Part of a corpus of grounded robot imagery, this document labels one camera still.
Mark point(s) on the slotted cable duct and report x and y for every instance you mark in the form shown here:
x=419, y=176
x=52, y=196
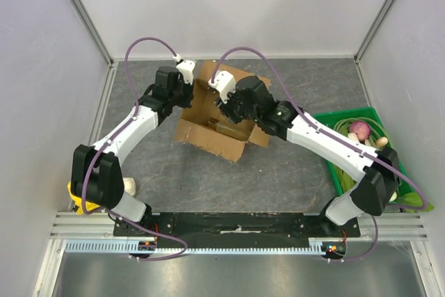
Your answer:
x=139, y=247

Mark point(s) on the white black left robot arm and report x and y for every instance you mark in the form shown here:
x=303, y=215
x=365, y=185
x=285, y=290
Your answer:
x=96, y=169

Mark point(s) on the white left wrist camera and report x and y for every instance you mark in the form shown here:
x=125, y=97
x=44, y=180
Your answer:
x=186, y=68

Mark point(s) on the aluminium frame rail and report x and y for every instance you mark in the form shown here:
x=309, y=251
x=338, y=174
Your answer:
x=391, y=226

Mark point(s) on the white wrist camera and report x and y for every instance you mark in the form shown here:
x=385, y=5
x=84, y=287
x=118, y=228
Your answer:
x=186, y=68
x=224, y=83

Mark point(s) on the purple onion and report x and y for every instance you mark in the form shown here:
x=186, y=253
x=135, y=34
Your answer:
x=361, y=129

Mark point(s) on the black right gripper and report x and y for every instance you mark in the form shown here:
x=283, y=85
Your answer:
x=229, y=110

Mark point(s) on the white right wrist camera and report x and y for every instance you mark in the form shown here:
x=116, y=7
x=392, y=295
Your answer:
x=224, y=83

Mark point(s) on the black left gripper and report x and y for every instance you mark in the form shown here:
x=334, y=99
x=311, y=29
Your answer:
x=189, y=89

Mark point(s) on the yellow napa cabbage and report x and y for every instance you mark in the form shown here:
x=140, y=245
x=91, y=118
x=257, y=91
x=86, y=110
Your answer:
x=82, y=204

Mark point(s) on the green plastic vegetable tray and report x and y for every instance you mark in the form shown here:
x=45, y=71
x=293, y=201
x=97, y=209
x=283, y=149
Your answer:
x=340, y=122

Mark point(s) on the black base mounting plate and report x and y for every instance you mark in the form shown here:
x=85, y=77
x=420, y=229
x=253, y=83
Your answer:
x=180, y=224

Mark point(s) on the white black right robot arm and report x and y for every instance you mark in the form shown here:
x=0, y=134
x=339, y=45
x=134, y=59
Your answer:
x=374, y=171

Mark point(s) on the gold capped amber bottle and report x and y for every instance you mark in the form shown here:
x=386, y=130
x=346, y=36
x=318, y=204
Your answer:
x=228, y=129

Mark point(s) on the brown cardboard express box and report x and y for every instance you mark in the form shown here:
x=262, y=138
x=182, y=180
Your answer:
x=192, y=126

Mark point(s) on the brown mushroom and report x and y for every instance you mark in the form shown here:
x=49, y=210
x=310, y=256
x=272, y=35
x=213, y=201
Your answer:
x=381, y=142

